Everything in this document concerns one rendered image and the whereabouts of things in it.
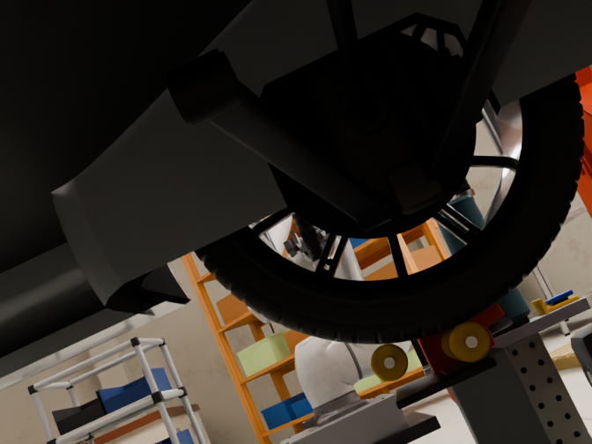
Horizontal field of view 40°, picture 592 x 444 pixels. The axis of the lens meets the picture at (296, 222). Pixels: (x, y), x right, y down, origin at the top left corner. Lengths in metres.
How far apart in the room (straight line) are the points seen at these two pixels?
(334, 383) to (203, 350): 7.12
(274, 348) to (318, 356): 5.07
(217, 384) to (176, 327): 0.83
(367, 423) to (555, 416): 0.63
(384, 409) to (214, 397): 7.26
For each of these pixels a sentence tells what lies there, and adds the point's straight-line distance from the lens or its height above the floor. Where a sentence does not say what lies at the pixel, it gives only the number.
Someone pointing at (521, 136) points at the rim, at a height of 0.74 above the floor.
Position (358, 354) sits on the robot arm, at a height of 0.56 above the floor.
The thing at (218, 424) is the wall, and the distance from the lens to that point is 9.69.
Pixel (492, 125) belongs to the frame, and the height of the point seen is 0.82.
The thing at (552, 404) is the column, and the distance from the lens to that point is 2.10.
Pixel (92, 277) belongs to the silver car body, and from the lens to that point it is 1.11.
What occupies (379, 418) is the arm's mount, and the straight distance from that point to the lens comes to 2.49.
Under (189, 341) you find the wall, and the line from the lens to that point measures 9.74.
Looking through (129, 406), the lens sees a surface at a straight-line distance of 3.41.
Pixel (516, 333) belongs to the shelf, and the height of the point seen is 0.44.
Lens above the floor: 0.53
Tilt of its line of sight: 11 degrees up
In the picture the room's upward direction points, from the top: 25 degrees counter-clockwise
